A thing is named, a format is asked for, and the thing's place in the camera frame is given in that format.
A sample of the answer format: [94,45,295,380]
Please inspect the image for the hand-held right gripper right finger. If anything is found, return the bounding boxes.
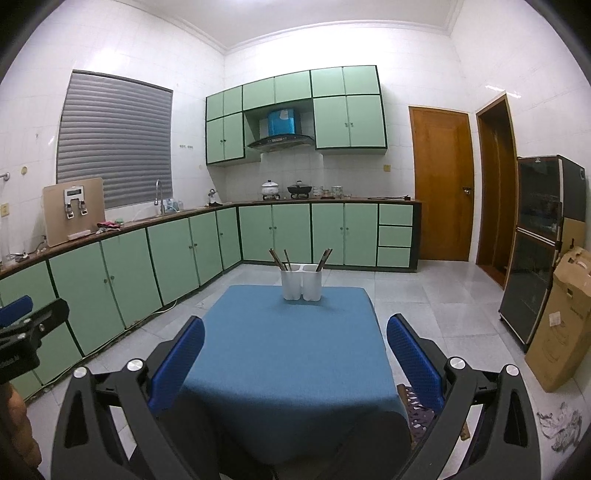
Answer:
[385,314,541,480]

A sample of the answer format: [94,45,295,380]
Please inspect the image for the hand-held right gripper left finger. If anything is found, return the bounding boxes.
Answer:
[50,315,218,480]

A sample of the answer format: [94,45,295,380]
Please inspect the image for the green wall cabinets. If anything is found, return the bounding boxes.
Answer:
[205,65,387,165]

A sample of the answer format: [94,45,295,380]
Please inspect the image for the grey window blind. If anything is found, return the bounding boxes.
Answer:
[56,70,174,209]

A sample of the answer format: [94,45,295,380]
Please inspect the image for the white double utensil holder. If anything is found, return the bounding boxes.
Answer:
[280,264,326,302]

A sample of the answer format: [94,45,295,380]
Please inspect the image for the green base cabinets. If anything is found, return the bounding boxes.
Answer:
[0,200,422,402]

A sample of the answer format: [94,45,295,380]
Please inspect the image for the wall-mounted water purifier board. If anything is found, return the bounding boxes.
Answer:
[43,178,106,247]

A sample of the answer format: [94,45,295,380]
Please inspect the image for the person's left hand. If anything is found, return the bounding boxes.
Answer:
[0,382,42,469]

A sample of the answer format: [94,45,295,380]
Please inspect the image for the open wooden door frame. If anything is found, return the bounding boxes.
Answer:
[475,95,519,289]

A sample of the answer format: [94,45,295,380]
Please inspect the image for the black glass cabinet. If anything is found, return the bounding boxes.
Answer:
[499,154,588,352]

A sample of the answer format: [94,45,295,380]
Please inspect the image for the crumpled white rag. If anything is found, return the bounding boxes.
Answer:
[538,401,585,453]

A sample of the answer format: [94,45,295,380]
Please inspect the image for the blue tablecloth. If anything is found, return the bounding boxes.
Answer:
[178,285,411,467]

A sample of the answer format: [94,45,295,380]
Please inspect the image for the cardboard box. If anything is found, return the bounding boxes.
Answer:
[524,246,591,393]

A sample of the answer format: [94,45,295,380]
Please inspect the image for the range hood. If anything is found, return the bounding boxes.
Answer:
[247,107,316,153]

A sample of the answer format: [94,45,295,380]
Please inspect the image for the group of mixed chopsticks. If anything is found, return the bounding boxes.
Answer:
[269,248,334,272]

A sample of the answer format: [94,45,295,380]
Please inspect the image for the closed wooden door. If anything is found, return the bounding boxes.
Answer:
[409,106,474,262]

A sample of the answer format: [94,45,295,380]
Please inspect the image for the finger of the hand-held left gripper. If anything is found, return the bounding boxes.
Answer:
[0,295,34,328]
[0,298,70,344]

